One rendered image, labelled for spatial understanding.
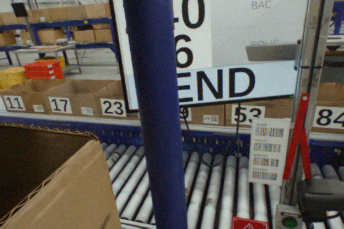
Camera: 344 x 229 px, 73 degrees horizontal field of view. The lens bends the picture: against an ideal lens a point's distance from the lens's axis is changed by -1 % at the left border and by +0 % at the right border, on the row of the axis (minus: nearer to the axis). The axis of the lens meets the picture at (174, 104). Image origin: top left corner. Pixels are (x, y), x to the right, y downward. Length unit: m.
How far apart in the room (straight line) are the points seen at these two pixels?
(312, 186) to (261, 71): 0.30
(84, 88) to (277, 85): 1.50
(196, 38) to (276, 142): 0.32
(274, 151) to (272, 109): 0.62
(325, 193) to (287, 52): 0.34
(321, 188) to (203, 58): 0.42
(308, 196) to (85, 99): 1.28
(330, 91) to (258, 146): 1.01
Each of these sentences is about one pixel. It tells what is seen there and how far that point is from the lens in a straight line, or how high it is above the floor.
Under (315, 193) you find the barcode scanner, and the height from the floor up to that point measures 1.08.
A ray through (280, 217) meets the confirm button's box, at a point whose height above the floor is 0.96.
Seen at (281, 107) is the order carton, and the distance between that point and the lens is 1.25.
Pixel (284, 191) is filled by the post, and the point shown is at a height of 1.03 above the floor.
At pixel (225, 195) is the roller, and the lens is 1.08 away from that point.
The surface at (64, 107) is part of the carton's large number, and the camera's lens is 1.68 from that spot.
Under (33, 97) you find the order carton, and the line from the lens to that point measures 1.83.
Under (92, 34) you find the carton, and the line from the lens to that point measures 6.61.
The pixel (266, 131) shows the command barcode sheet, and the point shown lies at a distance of 0.61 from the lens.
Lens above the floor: 1.50
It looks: 23 degrees down
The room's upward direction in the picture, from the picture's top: 5 degrees counter-clockwise
